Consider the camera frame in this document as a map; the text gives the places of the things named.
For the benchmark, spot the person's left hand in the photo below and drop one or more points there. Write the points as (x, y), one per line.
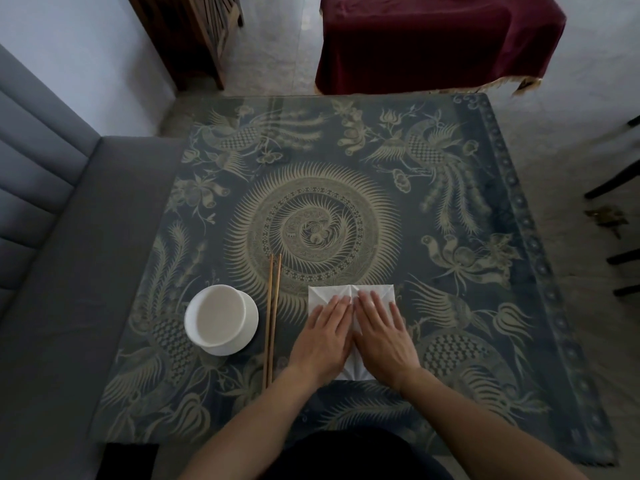
(322, 344)

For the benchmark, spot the person's right hand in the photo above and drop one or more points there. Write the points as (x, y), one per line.
(385, 344)

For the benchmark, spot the white paper napkin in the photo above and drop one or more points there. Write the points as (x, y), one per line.
(325, 294)

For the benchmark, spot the person's left forearm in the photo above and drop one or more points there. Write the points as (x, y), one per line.
(250, 434)

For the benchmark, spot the person's right forearm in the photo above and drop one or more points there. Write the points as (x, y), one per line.
(480, 434)

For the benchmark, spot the person's black clothing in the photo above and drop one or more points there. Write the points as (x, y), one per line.
(350, 454)

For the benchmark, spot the white saucer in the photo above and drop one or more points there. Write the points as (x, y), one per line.
(252, 324)

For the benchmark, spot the white ceramic bowl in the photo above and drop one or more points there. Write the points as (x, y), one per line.
(215, 317)

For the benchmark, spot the blue patterned tablecloth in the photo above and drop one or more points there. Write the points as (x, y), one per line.
(425, 204)

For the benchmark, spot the dark table leg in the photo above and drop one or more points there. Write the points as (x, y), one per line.
(127, 462)

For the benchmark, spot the brown debris on floor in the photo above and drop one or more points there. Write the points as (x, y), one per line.
(606, 217)

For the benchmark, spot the grey upholstered sofa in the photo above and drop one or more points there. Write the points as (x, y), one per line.
(65, 294)

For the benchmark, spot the dark red cloth table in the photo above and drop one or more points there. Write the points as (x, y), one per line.
(430, 39)

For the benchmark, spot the dark wooden cabinet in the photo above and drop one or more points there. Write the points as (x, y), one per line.
(175, 34)

